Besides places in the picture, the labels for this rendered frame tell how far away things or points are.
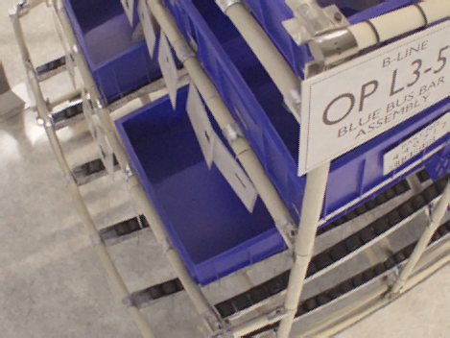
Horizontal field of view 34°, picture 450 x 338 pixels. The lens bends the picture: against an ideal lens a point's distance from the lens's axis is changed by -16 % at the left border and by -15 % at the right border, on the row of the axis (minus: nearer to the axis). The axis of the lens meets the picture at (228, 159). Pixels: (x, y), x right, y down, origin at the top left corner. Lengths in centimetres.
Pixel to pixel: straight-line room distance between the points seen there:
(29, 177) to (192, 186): 104
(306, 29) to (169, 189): 96
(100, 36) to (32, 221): 84
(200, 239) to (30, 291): 96
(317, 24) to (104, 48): 118
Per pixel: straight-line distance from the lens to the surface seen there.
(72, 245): 255
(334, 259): 171
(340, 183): 129
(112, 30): 201
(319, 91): 87
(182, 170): 178
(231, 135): 145
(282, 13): 92
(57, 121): 225
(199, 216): 174
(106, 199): 259
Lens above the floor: 233
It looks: 63 degrees down
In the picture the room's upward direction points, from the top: 2 degrees counter-clockwise
